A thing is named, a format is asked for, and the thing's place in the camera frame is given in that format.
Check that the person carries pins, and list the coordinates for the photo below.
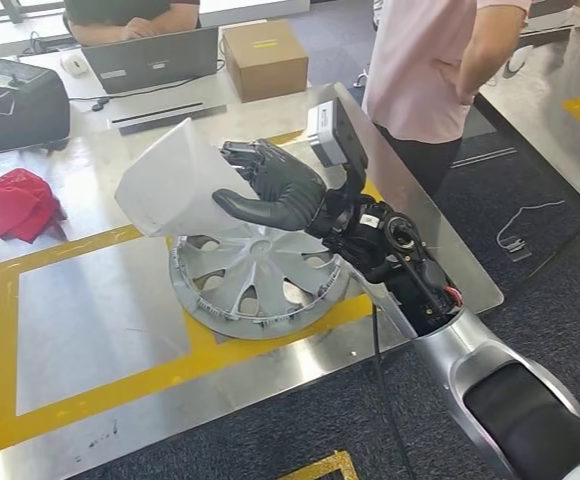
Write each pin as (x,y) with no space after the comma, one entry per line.
(120,16)
(420,66)

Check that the brown cardboard box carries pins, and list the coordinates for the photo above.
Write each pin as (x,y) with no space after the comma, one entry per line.
(265,63)

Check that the silver wheel cover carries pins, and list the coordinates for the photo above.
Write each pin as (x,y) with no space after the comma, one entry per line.
(260,278)

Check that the black carry case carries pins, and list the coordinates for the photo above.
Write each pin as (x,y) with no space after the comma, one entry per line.
(15,112)

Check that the grey laptop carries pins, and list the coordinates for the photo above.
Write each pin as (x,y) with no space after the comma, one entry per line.
(150,63)

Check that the steel workbench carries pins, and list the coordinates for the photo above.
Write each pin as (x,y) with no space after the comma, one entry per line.
(534,99)
(95,318)

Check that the yellow floor tape square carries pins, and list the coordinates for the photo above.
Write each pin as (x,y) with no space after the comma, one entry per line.
(320,464)

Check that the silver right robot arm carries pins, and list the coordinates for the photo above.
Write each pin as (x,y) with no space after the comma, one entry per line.
(450,351)

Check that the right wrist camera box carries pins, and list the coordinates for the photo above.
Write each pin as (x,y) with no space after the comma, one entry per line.
(322,132)

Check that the white triangular plastic part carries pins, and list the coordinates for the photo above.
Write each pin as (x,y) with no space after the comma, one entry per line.
(175,185)

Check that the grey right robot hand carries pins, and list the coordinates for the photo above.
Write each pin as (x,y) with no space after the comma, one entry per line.
(290,192)

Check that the white computer mouse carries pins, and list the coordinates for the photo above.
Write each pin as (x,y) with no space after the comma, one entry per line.
(75,65)

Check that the red cap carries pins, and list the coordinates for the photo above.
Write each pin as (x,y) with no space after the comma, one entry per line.
(15,205)

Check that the steel floor socket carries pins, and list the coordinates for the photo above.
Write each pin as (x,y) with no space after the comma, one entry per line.
(516,248)

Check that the white office desk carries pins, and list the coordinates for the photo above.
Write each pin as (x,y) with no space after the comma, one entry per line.
(85,116)

